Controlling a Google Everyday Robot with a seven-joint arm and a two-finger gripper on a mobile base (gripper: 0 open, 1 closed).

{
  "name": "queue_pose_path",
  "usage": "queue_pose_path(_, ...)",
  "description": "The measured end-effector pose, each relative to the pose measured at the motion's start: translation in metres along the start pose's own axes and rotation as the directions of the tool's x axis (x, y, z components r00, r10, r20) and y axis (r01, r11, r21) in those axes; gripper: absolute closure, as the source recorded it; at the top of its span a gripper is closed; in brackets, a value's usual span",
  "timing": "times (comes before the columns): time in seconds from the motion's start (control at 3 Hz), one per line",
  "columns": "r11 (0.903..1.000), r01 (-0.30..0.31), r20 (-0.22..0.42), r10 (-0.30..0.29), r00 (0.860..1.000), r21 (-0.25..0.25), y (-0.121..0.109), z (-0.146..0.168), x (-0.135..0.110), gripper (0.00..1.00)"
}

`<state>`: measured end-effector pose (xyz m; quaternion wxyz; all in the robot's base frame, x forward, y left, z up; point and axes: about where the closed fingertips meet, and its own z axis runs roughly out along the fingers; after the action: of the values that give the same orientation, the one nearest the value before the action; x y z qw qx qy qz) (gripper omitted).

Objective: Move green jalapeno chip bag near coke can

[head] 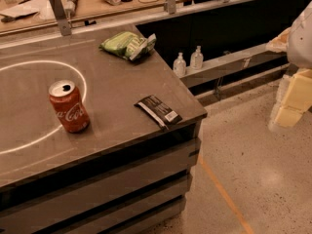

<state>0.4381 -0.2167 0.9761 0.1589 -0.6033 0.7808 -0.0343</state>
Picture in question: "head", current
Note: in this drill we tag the grey metal bracket left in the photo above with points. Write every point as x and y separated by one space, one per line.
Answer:
60 16

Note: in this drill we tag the clear sanitizer bottle right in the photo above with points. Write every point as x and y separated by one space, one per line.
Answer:
196 61

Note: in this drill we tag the clear sanitizer bottle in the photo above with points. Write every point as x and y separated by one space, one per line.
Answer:
196 61
179 66

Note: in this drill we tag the white papers on desk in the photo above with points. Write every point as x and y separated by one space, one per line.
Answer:
39 10

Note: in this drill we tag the green jalapeno chip bag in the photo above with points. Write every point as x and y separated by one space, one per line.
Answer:
128 45

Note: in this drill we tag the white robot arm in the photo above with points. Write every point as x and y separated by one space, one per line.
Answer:
296 41

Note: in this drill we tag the clear sanitizer bottle left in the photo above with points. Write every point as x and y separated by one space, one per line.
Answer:
179 66

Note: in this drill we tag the black snack bar wrapper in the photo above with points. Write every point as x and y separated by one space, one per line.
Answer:
158 111

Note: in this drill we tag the red coke can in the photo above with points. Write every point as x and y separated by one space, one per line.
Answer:
66 101

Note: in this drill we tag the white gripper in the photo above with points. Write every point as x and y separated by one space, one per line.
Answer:
300 41

